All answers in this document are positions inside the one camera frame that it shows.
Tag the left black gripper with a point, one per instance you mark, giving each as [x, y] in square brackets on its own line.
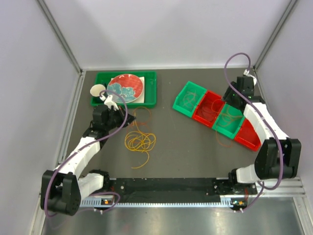
[121, 112]

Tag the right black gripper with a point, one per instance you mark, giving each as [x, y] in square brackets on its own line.
[227, 95]

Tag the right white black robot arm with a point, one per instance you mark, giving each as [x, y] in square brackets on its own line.
[278, 156]

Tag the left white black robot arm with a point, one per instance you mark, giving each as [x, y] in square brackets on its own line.
[64, 188]

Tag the cream paper cup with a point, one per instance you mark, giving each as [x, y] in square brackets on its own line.
[96, 89]

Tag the red blue floral plate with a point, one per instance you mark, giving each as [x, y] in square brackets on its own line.
[125, 88]

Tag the red bin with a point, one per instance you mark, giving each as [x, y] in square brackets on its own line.
[208, 109]
[247, 136]

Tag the green plastic tray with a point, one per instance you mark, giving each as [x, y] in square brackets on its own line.
[138, 88]

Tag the red bin near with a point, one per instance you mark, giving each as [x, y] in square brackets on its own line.
[247, 136]

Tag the green bin far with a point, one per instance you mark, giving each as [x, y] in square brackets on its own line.
[188, 99]

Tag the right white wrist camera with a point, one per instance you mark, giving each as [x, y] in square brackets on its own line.
[247, 73]

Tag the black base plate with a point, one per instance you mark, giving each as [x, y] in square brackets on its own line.
[175, 190]

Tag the aluminium frame rail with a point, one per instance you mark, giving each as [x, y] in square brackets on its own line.
[287, 188]

